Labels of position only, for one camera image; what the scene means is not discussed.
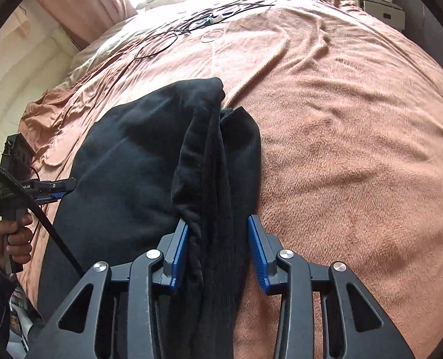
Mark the white bedside cabinet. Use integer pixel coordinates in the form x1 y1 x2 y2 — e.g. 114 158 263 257
341 0 406 32

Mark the brown terry bed blanket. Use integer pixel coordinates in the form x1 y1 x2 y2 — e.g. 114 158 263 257
19 0 443 358

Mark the cream padded headboard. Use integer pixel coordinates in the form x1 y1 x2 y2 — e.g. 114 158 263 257
0 0 78 159

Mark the person left hand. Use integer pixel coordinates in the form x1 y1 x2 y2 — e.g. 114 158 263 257
0 213 33 273

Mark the pink left curtain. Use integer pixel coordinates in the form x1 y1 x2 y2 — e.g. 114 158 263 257
36 0 136 49

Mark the black cable on bed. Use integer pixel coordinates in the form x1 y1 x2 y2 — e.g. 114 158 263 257
133 1 277 60

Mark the black long-sleeve sweater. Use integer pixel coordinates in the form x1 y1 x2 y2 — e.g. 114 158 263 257
54 78 261 358

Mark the beige bed sheet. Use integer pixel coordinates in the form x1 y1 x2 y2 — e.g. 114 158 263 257
56 10 178 91

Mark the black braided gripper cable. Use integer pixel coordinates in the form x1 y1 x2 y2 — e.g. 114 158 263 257
0 154 86 279

